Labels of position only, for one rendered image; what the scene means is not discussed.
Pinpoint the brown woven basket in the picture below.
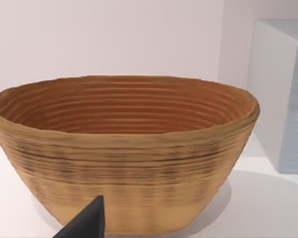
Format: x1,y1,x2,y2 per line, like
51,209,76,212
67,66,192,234
0,74,260,235

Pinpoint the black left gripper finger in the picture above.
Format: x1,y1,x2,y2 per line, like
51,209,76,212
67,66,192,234
52,195,105,238

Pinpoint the pale blue-grey box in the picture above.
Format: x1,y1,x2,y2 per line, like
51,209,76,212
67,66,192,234
246,18,298,175

